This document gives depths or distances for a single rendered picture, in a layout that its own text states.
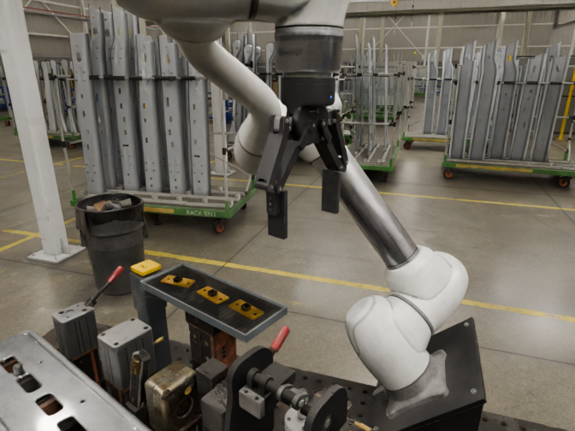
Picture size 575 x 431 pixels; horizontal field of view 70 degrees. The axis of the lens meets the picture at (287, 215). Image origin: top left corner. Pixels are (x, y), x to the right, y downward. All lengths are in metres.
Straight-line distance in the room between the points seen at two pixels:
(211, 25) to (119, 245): 2.87
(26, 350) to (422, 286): 1.03
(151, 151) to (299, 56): 4.51
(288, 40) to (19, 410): 0.91
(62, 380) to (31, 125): 3.23
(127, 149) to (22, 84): 1.47
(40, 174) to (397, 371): 3.62
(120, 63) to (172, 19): 4.61
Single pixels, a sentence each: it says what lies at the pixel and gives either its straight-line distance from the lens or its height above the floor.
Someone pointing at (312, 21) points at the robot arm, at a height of 1.73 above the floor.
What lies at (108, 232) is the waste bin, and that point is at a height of 0.55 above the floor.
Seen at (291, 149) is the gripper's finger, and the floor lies 1.57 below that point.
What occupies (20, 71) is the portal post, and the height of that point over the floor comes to 1.66.
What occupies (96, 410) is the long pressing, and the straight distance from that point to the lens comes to 1.03.
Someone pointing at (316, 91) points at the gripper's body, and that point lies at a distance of 0.56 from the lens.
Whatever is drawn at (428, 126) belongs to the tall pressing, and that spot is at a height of 0.48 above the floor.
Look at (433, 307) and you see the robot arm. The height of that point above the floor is 1.08.
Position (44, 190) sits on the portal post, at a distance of 4.27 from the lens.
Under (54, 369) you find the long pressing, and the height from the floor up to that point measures 1.00.
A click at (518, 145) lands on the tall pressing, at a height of 0.53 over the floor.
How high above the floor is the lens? 1.67
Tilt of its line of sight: 19 degrees down
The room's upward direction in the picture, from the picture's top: straight up
